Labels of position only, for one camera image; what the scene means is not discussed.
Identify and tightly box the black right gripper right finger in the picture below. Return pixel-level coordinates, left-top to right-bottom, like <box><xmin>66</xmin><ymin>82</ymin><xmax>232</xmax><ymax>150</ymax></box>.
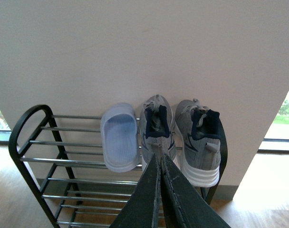
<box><xmin>161</xmin><ymin>155</ymin><xmax>230</xmax><ymax>228</ymax></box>

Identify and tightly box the light blue slipper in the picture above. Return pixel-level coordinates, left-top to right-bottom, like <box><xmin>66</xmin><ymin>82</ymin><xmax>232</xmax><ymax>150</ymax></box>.
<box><xmin>100</xmin><ymin>103</ymin><xmax>140</xmax><ymax>173</ymax></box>

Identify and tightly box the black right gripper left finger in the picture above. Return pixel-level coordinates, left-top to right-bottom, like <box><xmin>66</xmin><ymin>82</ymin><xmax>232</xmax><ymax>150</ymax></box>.
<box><xmin>110</xmin><ymin>155</ymin><xmax>161</xmax><ymax>228</ymax></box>

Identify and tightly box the grey sneaker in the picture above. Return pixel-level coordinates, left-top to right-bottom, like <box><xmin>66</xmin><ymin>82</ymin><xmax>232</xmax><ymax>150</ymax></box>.
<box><xmin>175</xmin><ymin>99</ymin><xmax>221</xmax><ymax>188</ymax></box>
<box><xmin>139</xmin><ymin>95</ymin><xmax>180</xmax><ymax>171</ymax></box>

